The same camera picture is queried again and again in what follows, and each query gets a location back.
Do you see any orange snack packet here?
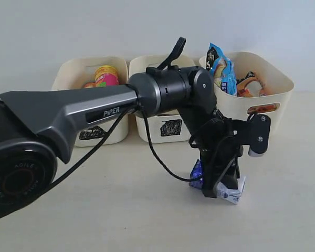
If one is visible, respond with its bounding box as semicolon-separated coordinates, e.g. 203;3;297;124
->
236;71;280;114

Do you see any cream bin triangle mark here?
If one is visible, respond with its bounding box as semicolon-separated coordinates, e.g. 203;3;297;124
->
52;56;128;147

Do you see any cream bin circle mark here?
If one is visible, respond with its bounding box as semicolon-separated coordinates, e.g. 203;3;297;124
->
214;51;294;135

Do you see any silver blue milk carton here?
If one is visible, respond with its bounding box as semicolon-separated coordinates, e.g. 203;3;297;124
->
190;159;246;204

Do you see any pink chips can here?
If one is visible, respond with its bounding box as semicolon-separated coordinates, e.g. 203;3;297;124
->
94;65;119;87

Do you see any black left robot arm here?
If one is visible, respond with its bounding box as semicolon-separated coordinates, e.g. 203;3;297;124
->
0;66;242;219

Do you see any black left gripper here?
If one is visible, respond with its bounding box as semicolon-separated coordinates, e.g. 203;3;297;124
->
178;105;243;198

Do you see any cream bin square mark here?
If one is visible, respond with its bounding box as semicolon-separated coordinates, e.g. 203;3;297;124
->
129;54;197;144

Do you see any yellow chips can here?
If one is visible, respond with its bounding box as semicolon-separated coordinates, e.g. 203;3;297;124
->
82;82;96;89

